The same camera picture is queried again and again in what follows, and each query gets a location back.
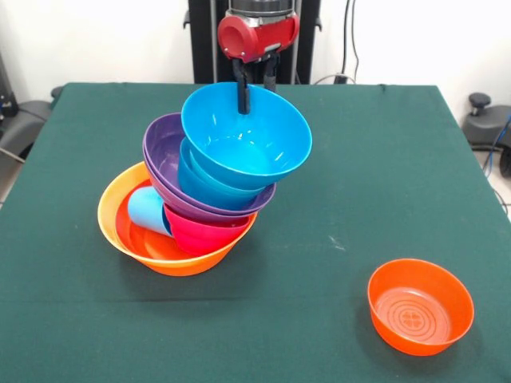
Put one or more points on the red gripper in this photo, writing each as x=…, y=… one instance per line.
x=259, y=38

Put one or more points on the large blue bowl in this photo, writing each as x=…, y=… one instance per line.
x=247, y=135

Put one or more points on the cyan ribbed bowl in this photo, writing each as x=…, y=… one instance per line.
x=223, y=184

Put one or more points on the purple bowl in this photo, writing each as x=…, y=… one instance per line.
x=159, y=147
x=207, y=217

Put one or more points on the magenta bowl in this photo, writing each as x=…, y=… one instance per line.
x=199, y=235

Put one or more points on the blue cup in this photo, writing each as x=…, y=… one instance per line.
x=145, y=211

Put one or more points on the large orange bowl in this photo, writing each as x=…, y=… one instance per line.
x=108, y=207

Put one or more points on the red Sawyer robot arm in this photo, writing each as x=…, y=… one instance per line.
x=261, y=7

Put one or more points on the dark green tablecloth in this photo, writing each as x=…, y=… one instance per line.
x=359, y=199

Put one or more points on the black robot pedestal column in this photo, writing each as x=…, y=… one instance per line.
x=203, y=40

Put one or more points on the dark grey pedestal foot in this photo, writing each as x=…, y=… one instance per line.
x=28, y=115
x=487, y=123

